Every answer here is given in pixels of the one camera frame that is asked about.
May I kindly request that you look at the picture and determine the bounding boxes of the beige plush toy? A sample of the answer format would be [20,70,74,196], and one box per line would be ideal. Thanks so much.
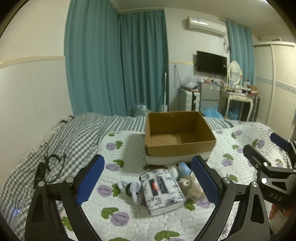
[179,172,205,199]

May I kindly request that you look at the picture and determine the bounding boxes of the white green socks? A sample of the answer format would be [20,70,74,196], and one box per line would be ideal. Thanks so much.
[118,179,143,205]

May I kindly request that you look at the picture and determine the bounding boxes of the floral tissue pack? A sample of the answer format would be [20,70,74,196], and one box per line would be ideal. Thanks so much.
[139,169,185,216]

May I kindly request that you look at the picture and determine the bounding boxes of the blue plastic bag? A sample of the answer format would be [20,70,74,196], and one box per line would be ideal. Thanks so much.
[200,106,223,119]

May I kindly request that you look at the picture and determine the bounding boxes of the white dressing table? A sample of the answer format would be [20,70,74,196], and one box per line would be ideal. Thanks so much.
[220,90,253,121]

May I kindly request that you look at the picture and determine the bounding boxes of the grey checkered bed sheet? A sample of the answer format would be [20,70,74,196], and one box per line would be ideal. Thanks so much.
[1,113,214,240]

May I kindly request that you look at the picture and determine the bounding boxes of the white wardrobe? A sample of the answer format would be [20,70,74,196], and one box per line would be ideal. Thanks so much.
[254,41,295,139]

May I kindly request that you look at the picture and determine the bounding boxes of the white oval vanity mirror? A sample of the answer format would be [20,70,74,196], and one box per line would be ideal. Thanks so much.
[227,61,242,86]

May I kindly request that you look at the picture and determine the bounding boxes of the grey mini fridge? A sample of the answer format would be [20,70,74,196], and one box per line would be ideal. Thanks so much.
[200,83,220,110]

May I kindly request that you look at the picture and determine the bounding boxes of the brown cardboard box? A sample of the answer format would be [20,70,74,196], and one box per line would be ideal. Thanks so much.
[144,111,216,166]

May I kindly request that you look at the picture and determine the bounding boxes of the white suitcase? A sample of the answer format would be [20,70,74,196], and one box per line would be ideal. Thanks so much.
[179,90,200,111]

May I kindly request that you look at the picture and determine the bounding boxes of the clear plastic bag on suitcase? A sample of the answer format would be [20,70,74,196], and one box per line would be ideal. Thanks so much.
[184,76,199,90]

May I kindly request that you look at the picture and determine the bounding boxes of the white upright mop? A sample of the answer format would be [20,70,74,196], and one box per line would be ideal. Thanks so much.
[162,70,168,113]

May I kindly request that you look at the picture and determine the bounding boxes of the teal curtain right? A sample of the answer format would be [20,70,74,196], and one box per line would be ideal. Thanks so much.
[225,20,255,85]

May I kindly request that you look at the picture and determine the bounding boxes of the teal curtain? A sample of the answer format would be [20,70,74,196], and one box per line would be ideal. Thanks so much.
[225,20,255,85]
[64,1,168,116]

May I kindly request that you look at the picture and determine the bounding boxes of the clear water jug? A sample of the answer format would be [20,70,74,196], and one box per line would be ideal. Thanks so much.
[132,104,152,117]

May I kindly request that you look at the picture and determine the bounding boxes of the white air conditioner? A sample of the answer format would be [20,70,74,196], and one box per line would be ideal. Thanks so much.
[187,16,226,37]

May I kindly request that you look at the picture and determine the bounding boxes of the teal curtain left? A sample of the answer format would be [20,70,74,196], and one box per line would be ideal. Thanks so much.
[64,1,168,116]

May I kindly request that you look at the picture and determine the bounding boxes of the black cable with charger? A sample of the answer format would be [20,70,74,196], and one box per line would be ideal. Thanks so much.
[33,141,67,188]

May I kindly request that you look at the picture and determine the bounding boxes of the black wall television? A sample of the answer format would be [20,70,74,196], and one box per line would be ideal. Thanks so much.
[196,51,227,76]

